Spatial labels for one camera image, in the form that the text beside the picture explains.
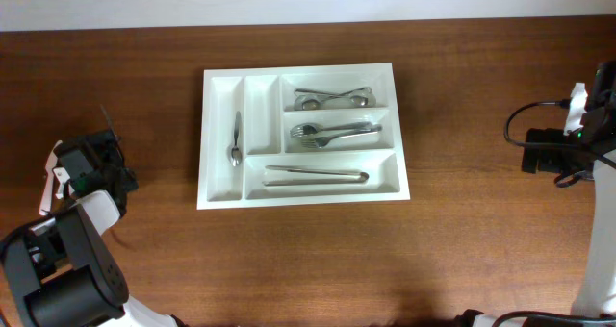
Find white plastic knife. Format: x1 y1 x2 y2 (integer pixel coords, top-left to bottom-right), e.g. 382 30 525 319
38 140 62 216

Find small metal teaspoon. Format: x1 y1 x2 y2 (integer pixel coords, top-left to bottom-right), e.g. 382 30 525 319
229 111 243 167
100 104 116 136

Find metal tweezers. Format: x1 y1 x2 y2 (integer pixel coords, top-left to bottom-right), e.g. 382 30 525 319
263 165 370 187

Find large metal spoon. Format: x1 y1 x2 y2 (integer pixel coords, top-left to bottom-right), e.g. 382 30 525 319
294 87 373 112
293 88 378 109

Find metal fork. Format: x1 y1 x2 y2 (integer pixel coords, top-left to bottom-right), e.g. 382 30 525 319
289 122 372 138
300 124 383 149

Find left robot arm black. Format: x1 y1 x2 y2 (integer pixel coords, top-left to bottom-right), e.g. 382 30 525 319
1 129 182 327

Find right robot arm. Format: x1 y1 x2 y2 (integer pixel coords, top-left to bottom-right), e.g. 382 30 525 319
453 61 615 327

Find white plastic cutlery tray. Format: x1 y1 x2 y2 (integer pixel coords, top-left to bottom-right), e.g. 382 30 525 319
196 63 410 210

